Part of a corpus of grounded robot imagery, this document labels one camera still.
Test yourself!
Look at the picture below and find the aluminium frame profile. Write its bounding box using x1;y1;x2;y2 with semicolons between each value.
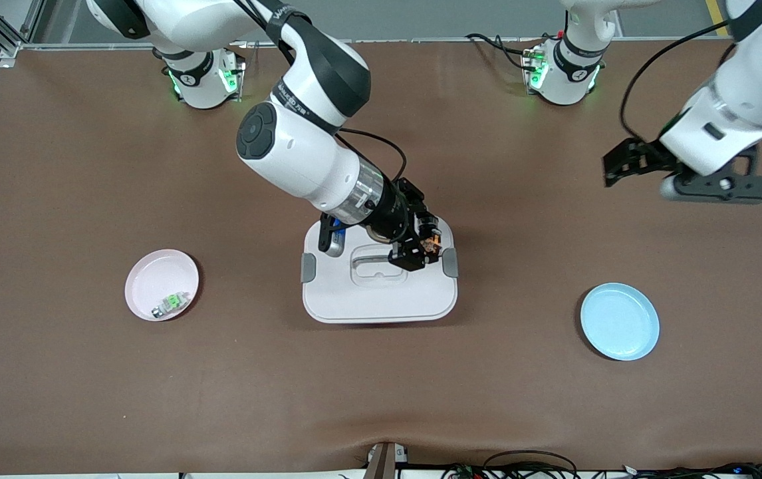
0;0;46;59

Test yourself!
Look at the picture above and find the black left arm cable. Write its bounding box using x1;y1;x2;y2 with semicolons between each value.
619;19;737;147

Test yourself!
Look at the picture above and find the black cable bundle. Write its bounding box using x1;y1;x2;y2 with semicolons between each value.
441;461;762;479

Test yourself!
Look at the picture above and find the aluminium profile post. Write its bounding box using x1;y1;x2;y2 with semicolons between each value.
362;440;410;479

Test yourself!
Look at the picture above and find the green push-button switch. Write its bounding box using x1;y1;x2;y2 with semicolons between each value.
152;291;190;319

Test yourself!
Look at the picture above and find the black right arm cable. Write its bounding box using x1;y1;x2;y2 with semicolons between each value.
231;0;408;184

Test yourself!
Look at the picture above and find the black base cable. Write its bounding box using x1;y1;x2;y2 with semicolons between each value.
466;32;535;71

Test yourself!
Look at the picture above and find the black looped cable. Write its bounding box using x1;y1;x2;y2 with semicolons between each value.
484;450;578;479

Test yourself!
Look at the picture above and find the light blue round plate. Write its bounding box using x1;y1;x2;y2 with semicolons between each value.
580;282;660;362

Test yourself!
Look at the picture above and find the pink round plate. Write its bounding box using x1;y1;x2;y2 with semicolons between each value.
124;249;200;322

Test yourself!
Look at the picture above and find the brown table mat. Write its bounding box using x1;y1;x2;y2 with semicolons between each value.
0;39;762;476

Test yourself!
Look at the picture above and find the orange black push-button switch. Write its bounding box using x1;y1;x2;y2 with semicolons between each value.
419;223;440;259

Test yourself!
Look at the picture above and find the white lidded storage box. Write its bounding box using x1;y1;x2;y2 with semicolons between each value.
301;214;459;325

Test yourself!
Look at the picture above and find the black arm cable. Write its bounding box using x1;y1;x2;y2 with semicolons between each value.
231;0;408;184
619;19;737;147

